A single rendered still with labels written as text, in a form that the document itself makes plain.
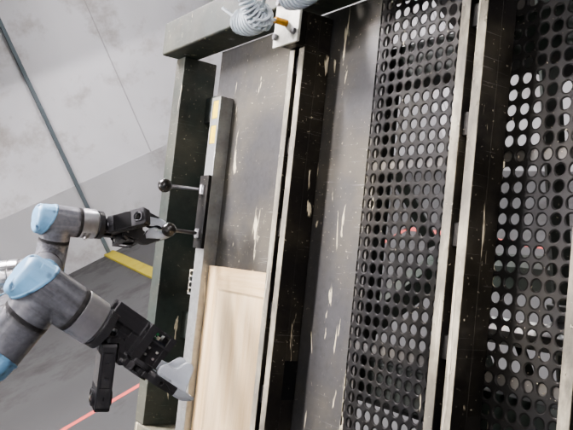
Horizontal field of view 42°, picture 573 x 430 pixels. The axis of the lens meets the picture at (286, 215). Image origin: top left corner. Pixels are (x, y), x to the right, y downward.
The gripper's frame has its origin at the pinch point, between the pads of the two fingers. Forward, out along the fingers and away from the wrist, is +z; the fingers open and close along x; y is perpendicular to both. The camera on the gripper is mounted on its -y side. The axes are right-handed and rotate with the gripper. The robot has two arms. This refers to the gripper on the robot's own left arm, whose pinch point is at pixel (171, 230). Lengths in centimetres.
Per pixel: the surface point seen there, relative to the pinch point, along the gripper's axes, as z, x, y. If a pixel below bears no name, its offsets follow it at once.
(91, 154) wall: 200, -316, 590
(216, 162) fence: 9.8, -17.8, -8.9
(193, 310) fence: 9.1, 19.7, 6.7
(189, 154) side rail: 13.4, -30.0, 12.2
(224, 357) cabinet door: 11.4, 34.4, -4.0
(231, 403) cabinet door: 11.4, 46.1, -5.9
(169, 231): -2.6, 1.8, -3.8
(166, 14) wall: 263, -479, 509
